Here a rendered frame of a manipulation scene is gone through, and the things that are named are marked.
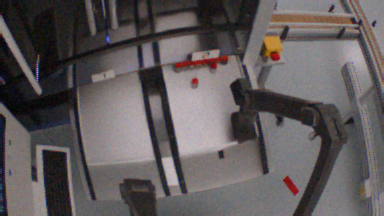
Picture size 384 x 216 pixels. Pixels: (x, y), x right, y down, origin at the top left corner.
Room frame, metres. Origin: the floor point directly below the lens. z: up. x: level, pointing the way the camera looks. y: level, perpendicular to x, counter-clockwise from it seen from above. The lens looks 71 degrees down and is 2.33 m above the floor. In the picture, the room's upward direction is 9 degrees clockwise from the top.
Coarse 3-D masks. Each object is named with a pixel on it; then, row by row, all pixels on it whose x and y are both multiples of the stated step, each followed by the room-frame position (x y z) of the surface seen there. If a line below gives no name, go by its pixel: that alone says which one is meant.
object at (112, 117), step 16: (112, 80) 0.55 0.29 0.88; (128, 80) 0.56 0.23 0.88; (80, 96) 0.47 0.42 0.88; (96, 96) 0.48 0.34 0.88; (112, 96) 0.49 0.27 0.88; (128, 96) 0.50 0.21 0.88; (80, 112) 0.41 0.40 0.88; (96, 112) 0.43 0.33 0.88; (112, 112) 0.44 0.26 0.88; (128, 112) 0.45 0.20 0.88; (144, 112) 0.45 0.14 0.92; (80, 128) 0.34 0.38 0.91; (96, 128) 0.37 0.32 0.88; (112, 128) 0.38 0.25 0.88; (128, 128) 0.39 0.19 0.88; (144, 128) 0.41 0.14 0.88; (96, 144) 0.31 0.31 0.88; (112, 144) 0.33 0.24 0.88; (128, 144) 0.34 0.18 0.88; (144, 144) 0.35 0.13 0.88; (96, 160) 0.25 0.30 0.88; (112, 160) 0.26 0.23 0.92; (128, 160) 0.28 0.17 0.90
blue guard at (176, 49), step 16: (224, 32) 0.65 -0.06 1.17; (240, 32) 0.66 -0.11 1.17; (128, 48) 0.55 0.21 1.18; (144, 48) 0.56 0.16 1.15; (160, 48) 0.58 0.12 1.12; (176, 48) 0.60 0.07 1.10; (192, 48) 0.61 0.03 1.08; (208, 48) 0.63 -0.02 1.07; (224, 48) 0.65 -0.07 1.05; (80, 64) 0.49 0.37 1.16; (96, 64) 0.51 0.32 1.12; (112, 64) 0.53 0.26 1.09; (128, 64) 0.54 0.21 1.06; (144, 64) 0.56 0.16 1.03; (160, 64) 0.58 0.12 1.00; (48, 80) 0.43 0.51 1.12; (64, 80) 0.46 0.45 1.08; (80, 80) 0.48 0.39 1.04; (0, 96) 0.33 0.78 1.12; (16, 96) 0.36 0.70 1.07; (32, 96) 0.39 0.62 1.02
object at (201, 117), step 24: (168, 72) 0.61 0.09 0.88; (192, 72) 0.62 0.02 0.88; (216, 72) 0.64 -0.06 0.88; (240, 72) 0.65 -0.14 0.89; (168, 96) 0.51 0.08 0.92; (192, 96) 0.54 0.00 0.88; (216, 96) 0.55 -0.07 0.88; (192, 120) 0.46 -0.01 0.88; (216, 120) 0.47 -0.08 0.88; (192, 144) 0.38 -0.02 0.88; (216, 144) 0.39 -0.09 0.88
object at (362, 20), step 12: (348, 0) 1.26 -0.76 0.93; (348, 12) 1.19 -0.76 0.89; (360, 12) 1.20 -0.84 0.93; (360, 24) 1.07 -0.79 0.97; (372, 24) 1.12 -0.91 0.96; (360, 36) 1.04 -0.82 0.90; (372, 36) 1.06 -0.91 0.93; (360, 48) 1.00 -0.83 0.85; (372, 48) 0.96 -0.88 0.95; (372, 60) 0.89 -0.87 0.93; (372, 72) 0.85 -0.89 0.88; (372, 84) 0.80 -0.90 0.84
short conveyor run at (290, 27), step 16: (272, 16) 0.93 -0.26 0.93; (288, 16) 0.96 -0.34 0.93; (304, 16) 1.00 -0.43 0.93; (320, 16) 1.04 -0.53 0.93; (336, 16) 1.07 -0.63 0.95; (352, 16) 1.11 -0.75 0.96; (288, 32) 0.87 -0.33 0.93; (304, 32) 0.90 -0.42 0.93; (320, 32) 0.93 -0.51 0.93; (336, 32) 0.97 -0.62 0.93; (352, 32) 1.02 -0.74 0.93
